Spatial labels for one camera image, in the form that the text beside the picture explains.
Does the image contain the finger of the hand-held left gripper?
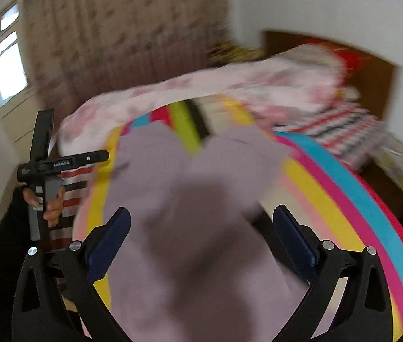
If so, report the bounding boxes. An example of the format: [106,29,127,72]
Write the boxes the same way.
[59,150,110,169]

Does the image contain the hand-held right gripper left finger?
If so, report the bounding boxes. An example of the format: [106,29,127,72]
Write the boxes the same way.
[12,206,133,342]

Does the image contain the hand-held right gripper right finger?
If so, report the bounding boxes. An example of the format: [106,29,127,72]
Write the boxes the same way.
[272,205,392,342]

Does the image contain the lilac pants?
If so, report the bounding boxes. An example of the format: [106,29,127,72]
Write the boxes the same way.
[103,121,337,342]

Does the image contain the person's left hand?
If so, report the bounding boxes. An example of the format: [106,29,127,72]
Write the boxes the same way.
[23,186,66,227]

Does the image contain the red white checked cloth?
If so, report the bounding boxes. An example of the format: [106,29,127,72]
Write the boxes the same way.
[48,169,93,253]

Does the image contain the multicoloured striped blanket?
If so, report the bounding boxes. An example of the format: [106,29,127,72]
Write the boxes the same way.
[64,94,403,342]

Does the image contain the white framed window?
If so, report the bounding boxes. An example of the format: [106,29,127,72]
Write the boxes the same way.
[0,3,29,109]

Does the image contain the red black striped cloth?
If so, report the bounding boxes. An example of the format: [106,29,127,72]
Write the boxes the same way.
[273,100,389,172]

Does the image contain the pink floral quilt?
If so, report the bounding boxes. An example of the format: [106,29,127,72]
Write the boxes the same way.
[57,43,362,155]

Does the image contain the brown patterned curtain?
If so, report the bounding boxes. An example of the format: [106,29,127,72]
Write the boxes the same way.
[21,0,234,122]

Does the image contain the yellow patterned cloth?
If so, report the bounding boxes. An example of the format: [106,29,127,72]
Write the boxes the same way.
[207,40,263,63]

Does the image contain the brown wooden headboard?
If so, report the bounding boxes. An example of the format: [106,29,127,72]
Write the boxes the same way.
[262,30,402,125]

